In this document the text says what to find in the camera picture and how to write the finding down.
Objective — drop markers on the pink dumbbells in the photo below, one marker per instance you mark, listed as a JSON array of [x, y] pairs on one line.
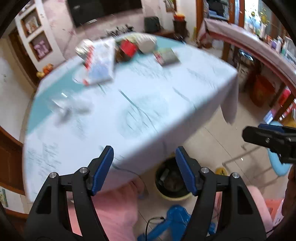
[[42, 48]]

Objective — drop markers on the group of small bottles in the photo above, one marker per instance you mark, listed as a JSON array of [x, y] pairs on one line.
[[277, 44]]

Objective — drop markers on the plate of fruit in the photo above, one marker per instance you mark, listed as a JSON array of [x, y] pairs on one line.
[[44, 70]]

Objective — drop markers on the wooden table pink cloth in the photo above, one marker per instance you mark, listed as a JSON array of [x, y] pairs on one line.
[[231, 30]]

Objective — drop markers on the dark tall container orange lid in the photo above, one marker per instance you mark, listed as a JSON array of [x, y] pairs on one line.
[[179, 26]]

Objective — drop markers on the blue plastic stool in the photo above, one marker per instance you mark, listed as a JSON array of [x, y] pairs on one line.
[[173, 215]]

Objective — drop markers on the white wall niche shelf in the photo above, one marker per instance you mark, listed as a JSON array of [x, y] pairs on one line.
[[46, 27]]

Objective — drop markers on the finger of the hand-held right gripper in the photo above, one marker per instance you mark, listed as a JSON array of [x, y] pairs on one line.
[[266, 138], [271, 128]]

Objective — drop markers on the black wall television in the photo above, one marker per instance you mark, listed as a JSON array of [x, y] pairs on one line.
[[104, 9]]

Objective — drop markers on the framed picture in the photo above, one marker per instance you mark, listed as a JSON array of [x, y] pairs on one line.
[[31, 24]]

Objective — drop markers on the cream waste bin black liner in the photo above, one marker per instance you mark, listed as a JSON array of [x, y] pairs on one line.
[[170, 185]]

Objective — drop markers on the black gold wrapper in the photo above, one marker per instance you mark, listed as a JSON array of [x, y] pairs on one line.
[[120, 58]]

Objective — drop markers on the small red flat packet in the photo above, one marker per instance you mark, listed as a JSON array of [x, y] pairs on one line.
[[158, 57]]

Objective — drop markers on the person's pink pants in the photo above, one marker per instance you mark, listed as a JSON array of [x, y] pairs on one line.
[[115, 213]]

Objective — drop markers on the colourful wall sticker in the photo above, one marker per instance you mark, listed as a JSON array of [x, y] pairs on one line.
[[3, 197]]

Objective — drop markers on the light blue round stool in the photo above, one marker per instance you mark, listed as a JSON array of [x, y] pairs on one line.
[[276, 162]]

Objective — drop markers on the white red blue snack bag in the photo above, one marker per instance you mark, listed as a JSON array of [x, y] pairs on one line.
[[101, 67]]

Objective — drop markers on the red bucket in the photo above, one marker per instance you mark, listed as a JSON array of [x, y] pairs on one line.
[[262, 91]]

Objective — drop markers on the red box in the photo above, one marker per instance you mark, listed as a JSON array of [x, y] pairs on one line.
[[128, 47]]

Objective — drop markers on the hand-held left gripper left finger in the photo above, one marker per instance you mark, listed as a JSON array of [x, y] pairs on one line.
[[101, 172]]

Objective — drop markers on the green box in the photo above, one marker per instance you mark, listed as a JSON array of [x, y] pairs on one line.
[[168, 56]]

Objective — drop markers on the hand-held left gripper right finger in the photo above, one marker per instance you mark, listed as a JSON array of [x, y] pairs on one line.
[[185, 172]]

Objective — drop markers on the light blue patterned tablecloth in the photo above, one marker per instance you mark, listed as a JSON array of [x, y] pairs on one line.
[[138, 92]]

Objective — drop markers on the small white red packet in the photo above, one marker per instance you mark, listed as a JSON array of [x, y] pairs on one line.
[[86, 49]]

